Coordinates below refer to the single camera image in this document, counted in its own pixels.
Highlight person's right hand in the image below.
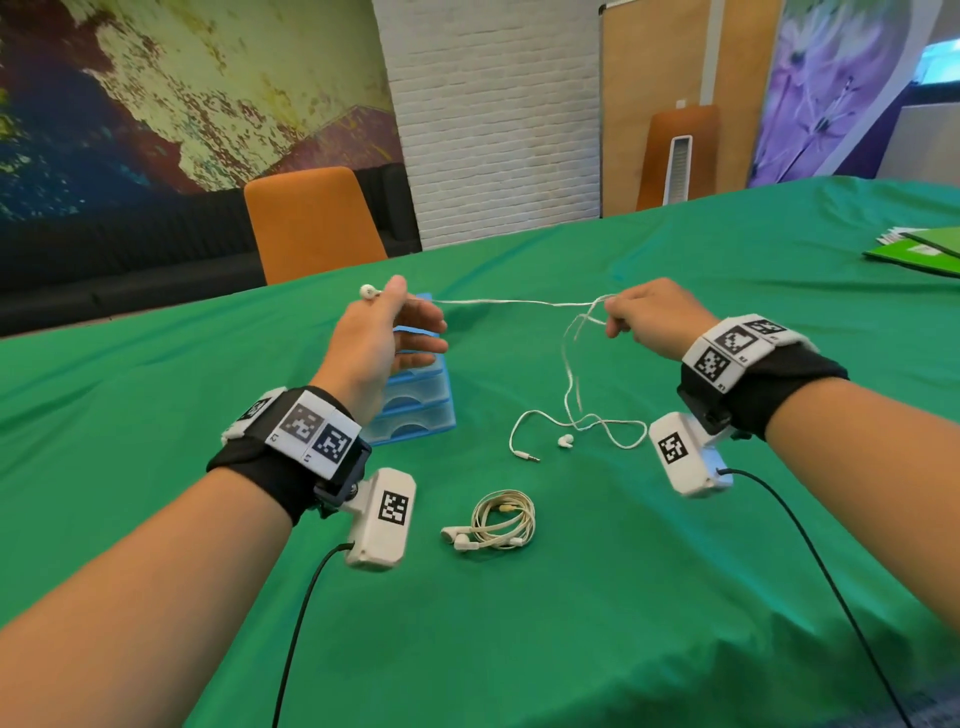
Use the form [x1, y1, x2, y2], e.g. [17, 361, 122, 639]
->
[603, 278, 723, 364]

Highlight person's left hand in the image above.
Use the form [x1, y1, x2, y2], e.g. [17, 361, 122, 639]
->
[311, 275, 450, 427]

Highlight white earphone cables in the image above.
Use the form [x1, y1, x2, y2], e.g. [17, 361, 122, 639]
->
[357, 282, 651, 465]

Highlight blue plastic mini drawer unit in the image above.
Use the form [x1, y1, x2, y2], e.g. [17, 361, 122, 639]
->
[370, 291, 458, 448]

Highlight cream beige earphones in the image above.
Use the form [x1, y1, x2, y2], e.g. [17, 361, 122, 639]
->
[469, 488, 538, 552]

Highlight person's left forearm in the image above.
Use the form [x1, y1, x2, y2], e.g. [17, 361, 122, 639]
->
[0, 467, 295, 728]

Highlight person's right forearm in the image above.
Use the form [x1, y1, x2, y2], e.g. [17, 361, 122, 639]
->
[763, 375, 960, 633]

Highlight white right marker tag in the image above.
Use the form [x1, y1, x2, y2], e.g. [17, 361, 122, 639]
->
[681, 312, 820, 396]

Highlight white marker tag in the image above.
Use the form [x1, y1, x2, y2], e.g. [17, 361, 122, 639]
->
[681, 312, 820, 396]
[221, 386, 364, 482]

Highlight white left marker tag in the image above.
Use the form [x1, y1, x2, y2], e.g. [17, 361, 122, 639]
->
[221, 386, 364, 482]

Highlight wide orange wooden panel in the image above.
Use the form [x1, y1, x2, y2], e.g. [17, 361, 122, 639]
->
[242, 165, 390, 287]

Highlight dark green booklet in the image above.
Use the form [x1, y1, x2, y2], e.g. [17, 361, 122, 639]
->
[861, 237, 960, 281]

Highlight tan wooden board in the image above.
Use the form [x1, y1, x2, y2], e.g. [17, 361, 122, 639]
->
[599, 0, 714, 220]
[709, 0, 787, 196]

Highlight black sofa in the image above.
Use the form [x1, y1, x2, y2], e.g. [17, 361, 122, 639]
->
[0, 161, 424, 338]

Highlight purple cloth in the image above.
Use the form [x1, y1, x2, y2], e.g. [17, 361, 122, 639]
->
[746, 0, 933, 190]

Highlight green tablecloth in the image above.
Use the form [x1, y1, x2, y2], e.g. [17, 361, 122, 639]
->
[0, 176, 960, 728]

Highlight grey cabinet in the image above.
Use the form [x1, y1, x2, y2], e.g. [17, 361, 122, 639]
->
[875, 100, 960, 189]

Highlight bright screen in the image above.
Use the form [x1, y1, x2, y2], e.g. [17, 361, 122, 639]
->
[909, 36, 960, 87]

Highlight black right wrist strap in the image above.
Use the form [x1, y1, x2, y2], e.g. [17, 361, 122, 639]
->
[676, 340, 851, 442]

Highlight black wrist strap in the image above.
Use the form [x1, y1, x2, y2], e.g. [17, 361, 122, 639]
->
[676, 340, 851, 442]
[205, 385, 373, 527]

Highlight white metal frame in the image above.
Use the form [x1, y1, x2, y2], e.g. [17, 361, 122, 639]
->
[661, 134, 694, 207]

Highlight black left wrist strap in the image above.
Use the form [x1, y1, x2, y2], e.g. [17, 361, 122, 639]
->
[205, 385, 373, 527]

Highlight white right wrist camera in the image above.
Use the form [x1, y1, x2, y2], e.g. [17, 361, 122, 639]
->
[647, 410, 752, 501]

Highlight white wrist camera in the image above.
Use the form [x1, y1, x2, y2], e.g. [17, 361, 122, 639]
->
[329, 467, 418, 574]
[647, 410, 752, 501]

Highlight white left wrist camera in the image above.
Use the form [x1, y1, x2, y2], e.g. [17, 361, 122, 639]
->
[329, 467, 418, 574]

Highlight black left camera cable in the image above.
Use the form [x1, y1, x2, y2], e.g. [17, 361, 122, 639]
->
[270, 542, 355, 728]

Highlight black camera cable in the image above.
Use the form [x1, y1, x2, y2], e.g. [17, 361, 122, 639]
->
[716, 467, 914, 728]
[270, 542, 355, 728]

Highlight black right camera cable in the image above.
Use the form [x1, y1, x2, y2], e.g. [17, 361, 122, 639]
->
[716, 467, 914, 728]

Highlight colourful abstract wall painting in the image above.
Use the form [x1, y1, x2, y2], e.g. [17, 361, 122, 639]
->
[0, 0, 406, 224]

